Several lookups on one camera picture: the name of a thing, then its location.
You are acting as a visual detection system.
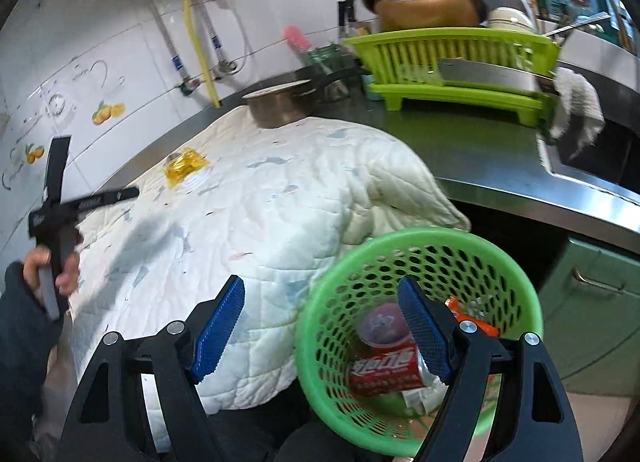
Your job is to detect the red cola can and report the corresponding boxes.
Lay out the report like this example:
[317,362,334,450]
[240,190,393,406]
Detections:
[347,335,442,398]

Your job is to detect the orange snack wrapper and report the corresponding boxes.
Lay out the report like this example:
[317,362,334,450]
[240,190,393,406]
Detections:
[445,297,500,338]

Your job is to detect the yellow plastic wrapper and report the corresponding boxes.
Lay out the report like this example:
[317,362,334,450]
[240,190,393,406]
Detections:
[164,148,209,188]

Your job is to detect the pink plastic cup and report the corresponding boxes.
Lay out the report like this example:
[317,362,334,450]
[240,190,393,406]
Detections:
[356,302,412,349]

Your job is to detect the white plastic bag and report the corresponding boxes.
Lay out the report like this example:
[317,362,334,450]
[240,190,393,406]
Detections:
[401,378,448,416]

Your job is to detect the person's left forearm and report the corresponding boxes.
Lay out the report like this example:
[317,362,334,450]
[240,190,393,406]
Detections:
[0,262,63,461]

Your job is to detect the steel kitchen sink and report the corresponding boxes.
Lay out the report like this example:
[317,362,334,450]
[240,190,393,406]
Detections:
[538,64,639,204]

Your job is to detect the person's left hand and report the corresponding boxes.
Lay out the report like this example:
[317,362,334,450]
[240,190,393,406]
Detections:
[23,245,79,304]

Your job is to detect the green plastic mesh basket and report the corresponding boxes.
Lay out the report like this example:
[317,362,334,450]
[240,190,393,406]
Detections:
[294,226,545,458]

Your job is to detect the white quilted cloth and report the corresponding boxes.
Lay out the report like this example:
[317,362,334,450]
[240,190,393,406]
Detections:
[70,106,470,413]

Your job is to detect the steel pot with lid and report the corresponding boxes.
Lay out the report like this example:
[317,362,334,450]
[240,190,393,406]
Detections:
[242,80,318,129]

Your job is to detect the pink dish brush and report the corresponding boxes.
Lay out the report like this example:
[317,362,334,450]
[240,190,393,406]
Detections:
[283,26,312,54]

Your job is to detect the green utensil holder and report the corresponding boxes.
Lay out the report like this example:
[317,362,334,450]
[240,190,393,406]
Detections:
[306,44,360,102]

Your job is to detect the white dish rag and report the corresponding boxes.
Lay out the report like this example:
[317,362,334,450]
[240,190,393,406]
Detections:
[550,67,605,150]

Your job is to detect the teal cup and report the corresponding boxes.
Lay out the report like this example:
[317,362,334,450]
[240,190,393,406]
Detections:
[361,74,384,102]

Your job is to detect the steel cleaver knife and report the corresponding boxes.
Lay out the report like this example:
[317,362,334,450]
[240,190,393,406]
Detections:
[438,58,558,95]

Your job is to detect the lime green dish rack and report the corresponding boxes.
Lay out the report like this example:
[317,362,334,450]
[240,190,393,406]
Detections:
[343,27,560,129]

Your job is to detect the white bowl in rack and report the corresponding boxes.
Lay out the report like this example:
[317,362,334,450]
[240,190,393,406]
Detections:
[487,6,536,33]

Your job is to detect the brown upturned bowl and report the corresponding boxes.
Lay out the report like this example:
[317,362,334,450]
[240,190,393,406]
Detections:
[374,0,482,31]

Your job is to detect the braided steel water hose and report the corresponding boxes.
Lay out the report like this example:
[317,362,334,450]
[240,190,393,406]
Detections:
[127,0,202,96]

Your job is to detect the yellow gas hose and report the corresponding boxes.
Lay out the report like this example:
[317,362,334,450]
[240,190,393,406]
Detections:
[178,0,222,110]

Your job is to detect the black knife handles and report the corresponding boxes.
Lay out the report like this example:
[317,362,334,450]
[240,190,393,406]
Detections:
[337,0,356,40]

